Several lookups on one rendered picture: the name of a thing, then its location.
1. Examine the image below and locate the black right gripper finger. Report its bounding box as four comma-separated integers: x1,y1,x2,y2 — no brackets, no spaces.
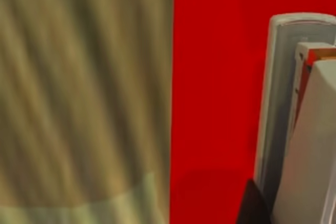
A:
235,178,272,224

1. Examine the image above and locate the red mat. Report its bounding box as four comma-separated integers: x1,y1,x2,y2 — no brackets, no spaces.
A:
169,0,336,224

